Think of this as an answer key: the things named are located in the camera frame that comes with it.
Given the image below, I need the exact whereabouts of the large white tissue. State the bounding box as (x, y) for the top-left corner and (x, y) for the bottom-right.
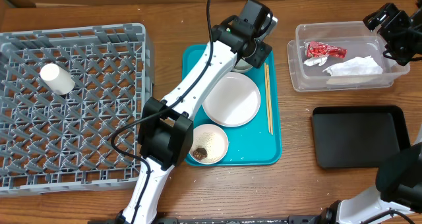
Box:
(324, 56), (383, 76)

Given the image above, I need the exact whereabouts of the grey plastic dish rack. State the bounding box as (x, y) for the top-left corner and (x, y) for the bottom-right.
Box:
(1, 23), (154, 197)

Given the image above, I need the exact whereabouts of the clear plastic bin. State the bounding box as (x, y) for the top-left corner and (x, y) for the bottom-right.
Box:
(287, 21), (410, 92)

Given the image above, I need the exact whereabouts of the small torn white tissue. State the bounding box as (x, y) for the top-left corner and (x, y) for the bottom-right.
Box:
(303, 56), (328, 67)

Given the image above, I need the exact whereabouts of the grey ceramic bowl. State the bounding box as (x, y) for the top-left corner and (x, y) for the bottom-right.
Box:
(232, 59), (253, 74)

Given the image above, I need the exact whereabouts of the wooden chopstick left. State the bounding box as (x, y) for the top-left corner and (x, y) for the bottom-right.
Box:
(264, 63), (273, 135)

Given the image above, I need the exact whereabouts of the black plastic tray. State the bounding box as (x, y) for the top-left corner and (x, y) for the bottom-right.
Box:
(311, 105), (411, 169)

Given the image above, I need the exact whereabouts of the wooden chopstick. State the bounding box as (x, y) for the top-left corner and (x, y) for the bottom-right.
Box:
(264, 63), (274, 135)
(264, 63), (273, 135)

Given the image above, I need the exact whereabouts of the brown food scrap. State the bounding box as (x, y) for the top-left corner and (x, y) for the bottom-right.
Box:
(193, 148), (208, 161)

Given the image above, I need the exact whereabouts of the large white plate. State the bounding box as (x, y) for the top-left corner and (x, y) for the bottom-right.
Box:
(202, 72), (261, 127)

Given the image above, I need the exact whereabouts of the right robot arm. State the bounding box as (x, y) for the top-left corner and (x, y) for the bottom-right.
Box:
(309, 0), (421, 223)

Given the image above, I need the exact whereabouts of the white paper cup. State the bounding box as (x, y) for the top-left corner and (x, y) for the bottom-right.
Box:
(40, 63), (75, 96)

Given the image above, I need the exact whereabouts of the small white plate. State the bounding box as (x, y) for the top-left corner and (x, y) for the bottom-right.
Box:
(189, 124), (229, 165)

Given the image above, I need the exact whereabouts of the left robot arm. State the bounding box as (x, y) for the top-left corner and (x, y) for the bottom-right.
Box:
(110, 13), (278, 223)

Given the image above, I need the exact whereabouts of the wooden chopstick right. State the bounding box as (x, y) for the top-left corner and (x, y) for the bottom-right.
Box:
(264, 63), (274, 135)

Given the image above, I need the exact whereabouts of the red snack wrapper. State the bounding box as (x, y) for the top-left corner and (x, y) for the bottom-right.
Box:
(305, 41), (347, 59)

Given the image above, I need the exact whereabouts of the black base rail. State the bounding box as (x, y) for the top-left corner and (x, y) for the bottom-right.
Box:
(87, 215), (317, 224)

